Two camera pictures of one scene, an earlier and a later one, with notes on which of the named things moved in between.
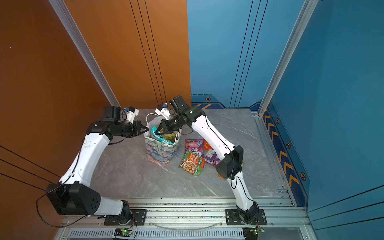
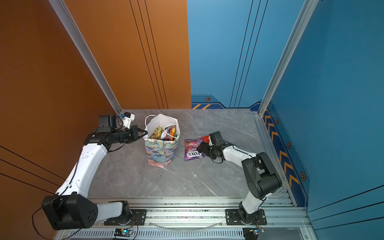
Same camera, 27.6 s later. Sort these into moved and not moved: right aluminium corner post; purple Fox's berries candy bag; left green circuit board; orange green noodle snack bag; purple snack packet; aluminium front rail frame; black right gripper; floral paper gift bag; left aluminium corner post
Moved: black right gripper; orange green noodle snack bag; purple snack packet
Not moved: left green circuit board; floral paper gift bag; purple Fox's berries candy bag; aluminium front rail frame; right aluminium corner post; left aluminium corner post
